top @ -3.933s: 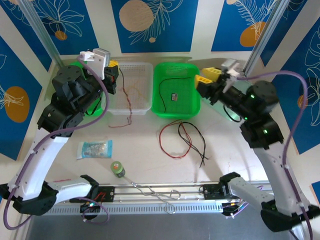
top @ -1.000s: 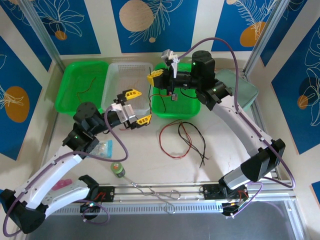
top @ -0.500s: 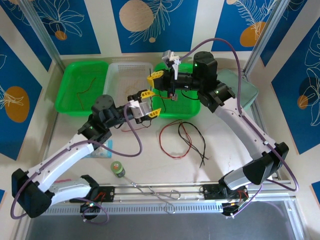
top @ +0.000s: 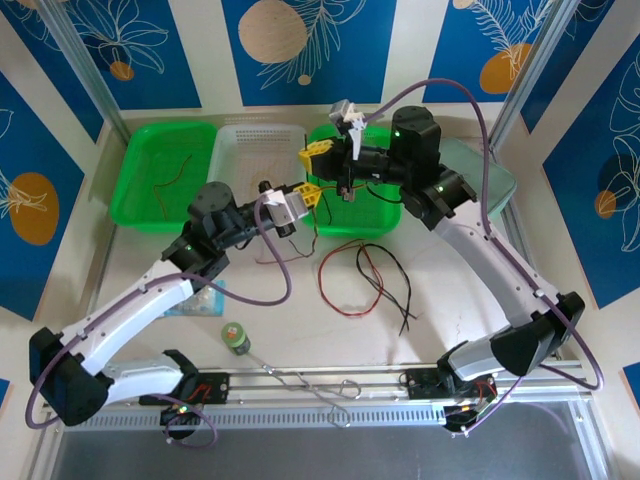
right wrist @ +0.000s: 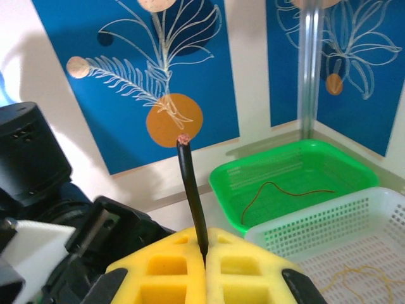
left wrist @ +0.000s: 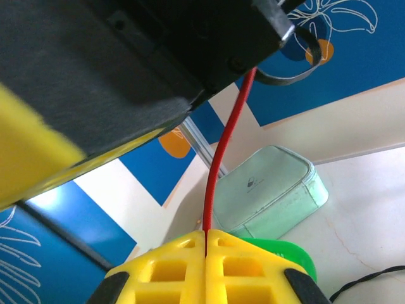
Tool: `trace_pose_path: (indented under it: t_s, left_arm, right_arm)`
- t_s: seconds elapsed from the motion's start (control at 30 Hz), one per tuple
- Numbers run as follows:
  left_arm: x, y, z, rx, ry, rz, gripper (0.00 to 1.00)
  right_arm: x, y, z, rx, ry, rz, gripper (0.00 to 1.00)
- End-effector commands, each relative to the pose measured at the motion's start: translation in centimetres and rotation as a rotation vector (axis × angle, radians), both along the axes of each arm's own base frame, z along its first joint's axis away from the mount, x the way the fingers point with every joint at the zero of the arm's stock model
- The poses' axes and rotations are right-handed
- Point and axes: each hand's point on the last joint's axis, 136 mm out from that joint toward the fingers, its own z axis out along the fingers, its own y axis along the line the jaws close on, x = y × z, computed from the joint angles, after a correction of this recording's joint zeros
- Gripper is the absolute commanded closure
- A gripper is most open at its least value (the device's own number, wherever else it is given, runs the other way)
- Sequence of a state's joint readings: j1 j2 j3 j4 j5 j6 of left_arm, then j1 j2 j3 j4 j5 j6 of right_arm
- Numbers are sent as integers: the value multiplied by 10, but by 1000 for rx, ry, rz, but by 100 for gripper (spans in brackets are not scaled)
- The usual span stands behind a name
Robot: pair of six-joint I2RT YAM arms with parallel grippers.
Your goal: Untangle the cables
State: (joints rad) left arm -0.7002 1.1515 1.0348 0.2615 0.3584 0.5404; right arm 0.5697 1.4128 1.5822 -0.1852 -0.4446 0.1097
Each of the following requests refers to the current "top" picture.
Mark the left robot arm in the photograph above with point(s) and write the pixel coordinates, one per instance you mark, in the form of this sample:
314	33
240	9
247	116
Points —
130	310

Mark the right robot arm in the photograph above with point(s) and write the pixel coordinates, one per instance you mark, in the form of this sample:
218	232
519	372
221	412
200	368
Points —
500	270

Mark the small printed label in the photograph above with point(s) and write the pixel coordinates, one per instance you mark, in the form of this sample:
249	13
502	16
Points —
349	195

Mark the white plastic basket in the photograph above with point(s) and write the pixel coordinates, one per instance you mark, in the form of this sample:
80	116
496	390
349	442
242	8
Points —
250	150

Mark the green plastic basket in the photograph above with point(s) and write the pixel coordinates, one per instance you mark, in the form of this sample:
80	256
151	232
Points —
135	200
370	220

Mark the blue snack packet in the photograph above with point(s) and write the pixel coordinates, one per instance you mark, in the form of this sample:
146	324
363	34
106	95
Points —
210	302

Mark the pale green square box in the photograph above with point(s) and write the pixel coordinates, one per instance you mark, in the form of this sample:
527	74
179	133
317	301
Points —
495	180

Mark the small green jar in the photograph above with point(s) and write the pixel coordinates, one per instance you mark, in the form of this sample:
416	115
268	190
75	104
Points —
235	340

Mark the small black controller module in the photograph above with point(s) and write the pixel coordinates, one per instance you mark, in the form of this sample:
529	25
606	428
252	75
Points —
460	420
177	417

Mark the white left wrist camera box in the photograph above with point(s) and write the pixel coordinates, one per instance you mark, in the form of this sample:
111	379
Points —
285	207

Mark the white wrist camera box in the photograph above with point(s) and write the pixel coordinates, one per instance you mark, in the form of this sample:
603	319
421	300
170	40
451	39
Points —
285	207
345	117

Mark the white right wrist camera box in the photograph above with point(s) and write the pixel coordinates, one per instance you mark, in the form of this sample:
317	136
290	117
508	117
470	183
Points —
345	117

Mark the blue floral wall panel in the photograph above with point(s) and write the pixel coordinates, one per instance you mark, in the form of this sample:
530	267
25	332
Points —
460	50
55	60
30	150
590	210
350	60
585	50
150	50

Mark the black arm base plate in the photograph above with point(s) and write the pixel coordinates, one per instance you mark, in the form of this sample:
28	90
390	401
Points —
420	385
217	390

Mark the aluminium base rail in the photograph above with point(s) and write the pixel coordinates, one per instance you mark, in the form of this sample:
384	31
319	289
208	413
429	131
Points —
375	395

